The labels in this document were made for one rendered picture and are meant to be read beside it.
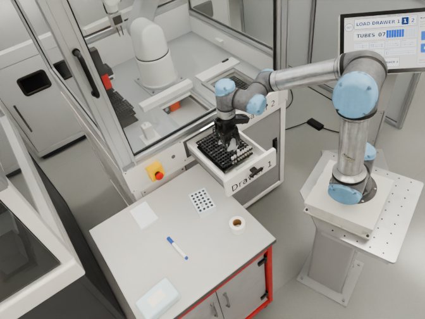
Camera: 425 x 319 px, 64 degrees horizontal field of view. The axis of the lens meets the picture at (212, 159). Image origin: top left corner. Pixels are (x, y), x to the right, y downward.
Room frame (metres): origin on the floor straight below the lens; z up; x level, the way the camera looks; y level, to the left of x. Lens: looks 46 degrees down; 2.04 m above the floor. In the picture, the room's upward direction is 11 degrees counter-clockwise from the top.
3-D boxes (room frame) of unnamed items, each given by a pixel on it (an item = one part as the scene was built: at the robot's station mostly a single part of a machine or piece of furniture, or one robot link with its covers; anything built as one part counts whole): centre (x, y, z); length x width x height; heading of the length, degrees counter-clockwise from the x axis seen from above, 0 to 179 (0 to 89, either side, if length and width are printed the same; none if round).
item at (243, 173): (1.01, -0.16, 0.87); 0.29 x 0.02 x 0.11; 118
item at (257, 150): (1.19, -0.06, 0.86); 0.40 x 0.26 x 0.06; 28
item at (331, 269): (0.85, -0.57, 0.38); 0.30 x 0.30 x 0.76; 47
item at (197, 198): (0.96, 0.08, 0.78); 0.12 x 0.08 x 0.04; 18
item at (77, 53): (1.07, 0.36, 1.45); 0.05 x 0.03 x 0.19; 28
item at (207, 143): (1.18, -0.07, 0.87); 0.22 x 0.18 x 0.06; 28
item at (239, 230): (0.80, -0.05, 0.78); 0.07 x 0.07 x 0.04
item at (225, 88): (1.06, -0.10, 1.27); 0.09 x 0.08 x 0.11; 52
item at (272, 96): (1.44, -0.29, 0.87); 0.29 x 0.02 x 0.11; 118
